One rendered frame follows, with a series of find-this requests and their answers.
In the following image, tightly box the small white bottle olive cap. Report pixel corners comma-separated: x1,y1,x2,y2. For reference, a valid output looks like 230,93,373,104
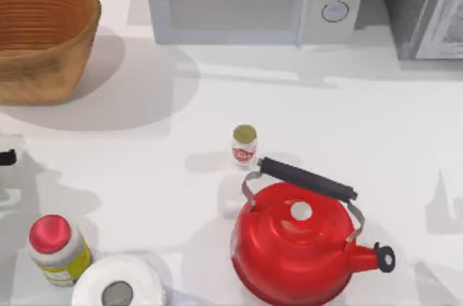
230,124,259,169

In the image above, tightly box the red kettle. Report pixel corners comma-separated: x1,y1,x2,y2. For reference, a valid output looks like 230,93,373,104
229,156,396,306

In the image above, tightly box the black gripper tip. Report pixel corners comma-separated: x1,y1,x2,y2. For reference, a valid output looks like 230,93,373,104
0,149,18,166

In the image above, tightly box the microwave knob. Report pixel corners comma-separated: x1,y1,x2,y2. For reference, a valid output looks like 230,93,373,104
320,0,350,24

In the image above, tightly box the white paper roll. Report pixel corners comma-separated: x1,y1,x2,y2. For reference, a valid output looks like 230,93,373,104
71,253,168,306

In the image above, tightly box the brown woven basket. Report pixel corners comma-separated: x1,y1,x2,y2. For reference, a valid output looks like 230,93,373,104
0,0,103,107

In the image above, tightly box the pale microwave oven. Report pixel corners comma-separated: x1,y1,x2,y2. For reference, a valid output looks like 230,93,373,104
140,0,372,50

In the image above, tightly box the white jar red lid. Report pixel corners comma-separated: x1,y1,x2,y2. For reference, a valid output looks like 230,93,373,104
28,213,93,288

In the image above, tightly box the microwave door handle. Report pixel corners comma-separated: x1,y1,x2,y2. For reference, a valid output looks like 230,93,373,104
295,0,314,50

